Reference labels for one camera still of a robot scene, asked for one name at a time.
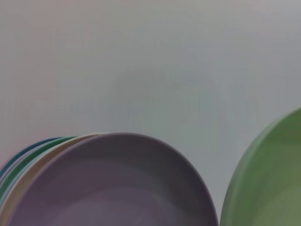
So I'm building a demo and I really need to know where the teal plate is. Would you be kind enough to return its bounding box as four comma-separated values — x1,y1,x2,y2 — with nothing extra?
0,137,65,175

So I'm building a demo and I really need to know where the dark green plate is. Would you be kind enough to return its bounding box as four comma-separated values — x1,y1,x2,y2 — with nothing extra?
0,136,80,196

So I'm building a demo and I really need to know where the lilac plate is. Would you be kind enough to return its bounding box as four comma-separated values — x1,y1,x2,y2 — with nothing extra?
8,132,221,226

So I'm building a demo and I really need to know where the blue plate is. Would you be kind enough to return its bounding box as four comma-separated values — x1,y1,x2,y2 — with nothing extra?
0,153,48,208

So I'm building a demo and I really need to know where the light green plate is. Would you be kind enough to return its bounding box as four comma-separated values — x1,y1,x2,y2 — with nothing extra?
220,107,301,226

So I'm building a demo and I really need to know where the beige plate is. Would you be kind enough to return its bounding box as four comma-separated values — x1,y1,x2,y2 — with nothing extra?
0,133,111,226

